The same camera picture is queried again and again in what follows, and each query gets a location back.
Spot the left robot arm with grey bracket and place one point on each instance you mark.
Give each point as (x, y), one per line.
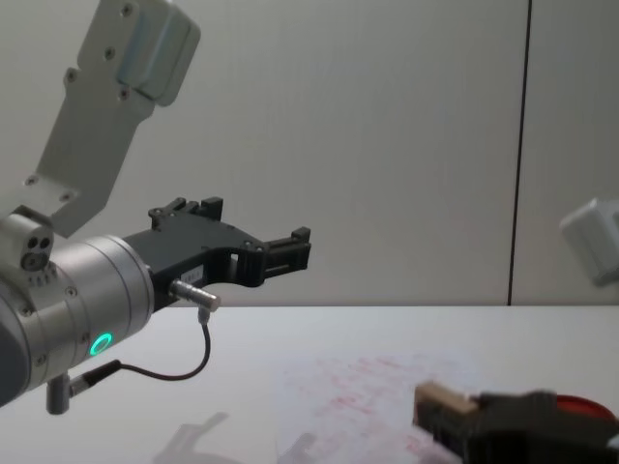
(92, 290)

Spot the white paper with red marks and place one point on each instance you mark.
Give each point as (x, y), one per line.
(358, 406)

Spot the red round button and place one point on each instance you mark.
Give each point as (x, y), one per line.
(582, 406)

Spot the black device with tan block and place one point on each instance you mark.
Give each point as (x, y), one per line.
(522, 430)

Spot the right robot arm camera housing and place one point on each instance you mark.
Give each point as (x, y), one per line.
(594, 241)

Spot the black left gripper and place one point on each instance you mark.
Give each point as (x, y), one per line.
(179, 249)

